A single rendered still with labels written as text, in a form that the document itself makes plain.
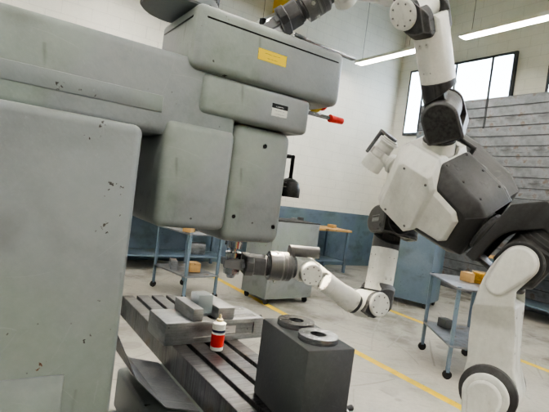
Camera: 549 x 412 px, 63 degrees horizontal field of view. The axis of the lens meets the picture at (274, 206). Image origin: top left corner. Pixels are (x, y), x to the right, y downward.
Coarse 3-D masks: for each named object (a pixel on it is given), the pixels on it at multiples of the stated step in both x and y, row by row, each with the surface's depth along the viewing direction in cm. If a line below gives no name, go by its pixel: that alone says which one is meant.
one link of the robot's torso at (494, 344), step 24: (504, 264) 113; (528, 264) 110; (480, 288) 117; (504, 288) 113; (480, 312) 118; (504, 312) 114; (480, 336) 119; (504, 336) 116; (480, 360) 119; (504, 360) 115; (504, 384) 113
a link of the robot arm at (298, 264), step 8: (288, 248) 137; (296, 248) 136; (304, 248) 137; (312, 248) 137; (288, 256) 135; (296, 256) 137; (304, 256) 137; (312, 256) 137; (288, 264) 133; (296, 264) 135; (304, 264) 134; (312, 264) 133; (288, 272) 133; (296, 272) 135; (304, 272) 132; (312, 272) 133; (320, 272) 134; (288, 280) 136; (304, 280) 133; (312, 280) 134
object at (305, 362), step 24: (264, 336) 110; (288, 336) 100; (312, 336) 98; (336, 336) 100; (264, 360) 109; (288, 360) 98; (312, 360) 93; (336, 360) 95; (264, 384) 107; (288, 384) 97; (312, 384) 93; (336, 384) 96; (288, 408) 96; (312, 408) 94; (336, 408) 96
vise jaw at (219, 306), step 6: (216, 300) 153; (216, 306) 146; (222, 306) 147; (228, 306) 147; (216, 312) 144; (222, 312) 145; (228, 312) 146; (216, 318) 144; (222, 318) 145; (228, 318) 146
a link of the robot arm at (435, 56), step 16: (400, 0) 110; (400, 16) 111; (416, 16) 109; (432, 16) 109; (448, 16) 111; (416, 32) 111; (432, 32) 110; (448, 32) 111; (416, 48) 115; (432, 48) 112; (448, 48) 112; (432, 64) 114; (448, 64) 114; (432, 80) 115; (448, 80) 115
